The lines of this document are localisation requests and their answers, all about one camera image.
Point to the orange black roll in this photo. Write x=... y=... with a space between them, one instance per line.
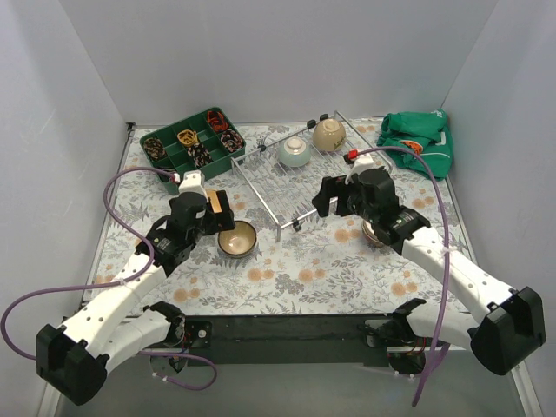
x=217 y=121

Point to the yellow patterned roll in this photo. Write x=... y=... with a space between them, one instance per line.
x=188 y=138

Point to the cream embossed bowl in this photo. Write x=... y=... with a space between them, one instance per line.
x=368 y=229

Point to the green compartment tray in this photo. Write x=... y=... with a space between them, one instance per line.
x=177 y=159

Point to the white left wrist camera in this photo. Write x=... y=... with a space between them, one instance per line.
x=191 y=181

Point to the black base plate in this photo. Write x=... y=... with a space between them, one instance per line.
x=273 y=339

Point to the dark floral roll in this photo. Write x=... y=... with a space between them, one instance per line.
x=231 y=141
x=199 y=155

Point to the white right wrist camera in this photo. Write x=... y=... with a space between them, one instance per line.
x=358 y=162

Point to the beige bowl back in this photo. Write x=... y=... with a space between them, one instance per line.
x=329 y=135

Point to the light green bowl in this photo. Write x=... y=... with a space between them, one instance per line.
x=294 y=152

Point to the tan bowl gold rim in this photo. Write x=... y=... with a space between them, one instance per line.
x=214 y=201

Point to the dark patterned bowl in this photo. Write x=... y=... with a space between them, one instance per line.
x=239 y=241

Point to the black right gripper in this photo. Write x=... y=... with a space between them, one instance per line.
x=340 y=197

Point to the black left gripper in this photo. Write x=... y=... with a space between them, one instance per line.
x=213 y=217

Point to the green cloth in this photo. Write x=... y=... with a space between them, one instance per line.
x=425 y=133

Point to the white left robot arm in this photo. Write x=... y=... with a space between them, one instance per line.
x=113 y=304

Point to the metal wire dish rack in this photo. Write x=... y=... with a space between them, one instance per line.
x=286 y=192

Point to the dark floral roll middle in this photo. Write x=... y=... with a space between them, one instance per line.
x=199 y=155

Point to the dark floral roll right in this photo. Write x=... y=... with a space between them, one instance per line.
x=231 y=141

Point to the dark patterned roll left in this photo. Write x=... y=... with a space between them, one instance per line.
x=154 y=149

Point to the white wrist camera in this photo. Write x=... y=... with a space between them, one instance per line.
x=358 y=162
x=191 y=181

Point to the aluminium frame rail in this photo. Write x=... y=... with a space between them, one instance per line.
x=77 y=356

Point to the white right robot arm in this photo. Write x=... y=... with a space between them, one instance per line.
x=456 y=278

